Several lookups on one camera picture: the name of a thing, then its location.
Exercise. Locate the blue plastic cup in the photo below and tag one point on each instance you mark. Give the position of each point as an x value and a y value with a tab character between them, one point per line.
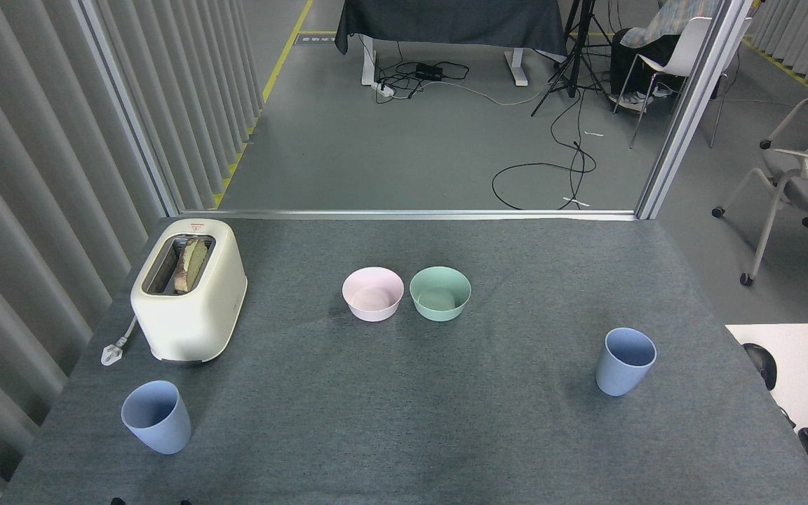
158	421
621	368

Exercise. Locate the cream white toaster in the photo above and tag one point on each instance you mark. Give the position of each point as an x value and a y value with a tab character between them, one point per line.
193	322

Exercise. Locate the toasted bread slice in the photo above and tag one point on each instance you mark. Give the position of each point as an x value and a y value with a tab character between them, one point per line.
193	263

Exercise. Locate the pink bowl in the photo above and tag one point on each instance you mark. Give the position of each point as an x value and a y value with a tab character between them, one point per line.
373	298

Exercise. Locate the green bowl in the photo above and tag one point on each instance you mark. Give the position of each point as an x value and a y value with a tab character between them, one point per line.
440	298

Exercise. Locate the white power strip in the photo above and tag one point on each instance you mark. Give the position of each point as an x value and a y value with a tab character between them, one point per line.
384	88

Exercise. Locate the black power adapter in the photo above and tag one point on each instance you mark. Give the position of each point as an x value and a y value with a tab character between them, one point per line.
429	71

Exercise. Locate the table with dark cloth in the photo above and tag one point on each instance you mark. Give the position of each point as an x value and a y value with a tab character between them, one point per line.
453	21

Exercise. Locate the black tripod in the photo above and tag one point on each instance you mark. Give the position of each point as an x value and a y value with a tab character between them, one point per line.
572	63

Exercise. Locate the black computer mouse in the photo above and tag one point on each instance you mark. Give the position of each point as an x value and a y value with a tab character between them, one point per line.
762	361

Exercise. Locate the person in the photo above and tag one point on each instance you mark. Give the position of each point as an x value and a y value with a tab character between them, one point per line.
639	52

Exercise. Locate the white chair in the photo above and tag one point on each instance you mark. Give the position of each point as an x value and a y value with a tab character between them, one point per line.
684	49

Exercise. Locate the silver frame crossbar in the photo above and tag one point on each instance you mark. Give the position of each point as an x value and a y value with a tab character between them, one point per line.
404	214

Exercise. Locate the silver frame post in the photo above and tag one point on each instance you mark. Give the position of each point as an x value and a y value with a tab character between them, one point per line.
130	119
691	105

